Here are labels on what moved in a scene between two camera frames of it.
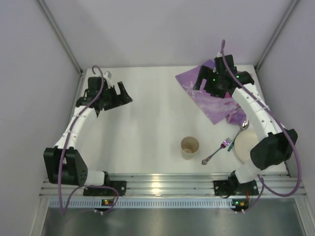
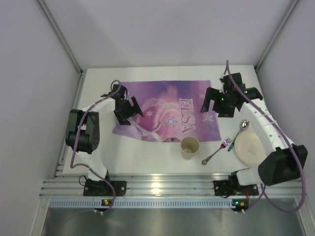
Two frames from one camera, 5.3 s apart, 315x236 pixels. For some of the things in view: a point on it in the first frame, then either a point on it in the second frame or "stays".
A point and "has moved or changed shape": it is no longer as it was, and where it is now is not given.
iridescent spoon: (244, 126) stays
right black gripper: (206, 80) → (219, 105)
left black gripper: (112, 98) → (126, 111)
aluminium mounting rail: (187, 185) stays
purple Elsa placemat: (228, 110) has moved or changed shape
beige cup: (189, 146) stays
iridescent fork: (224, 144) stays
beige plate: (244, 140) stays
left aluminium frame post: (45, 7) stays
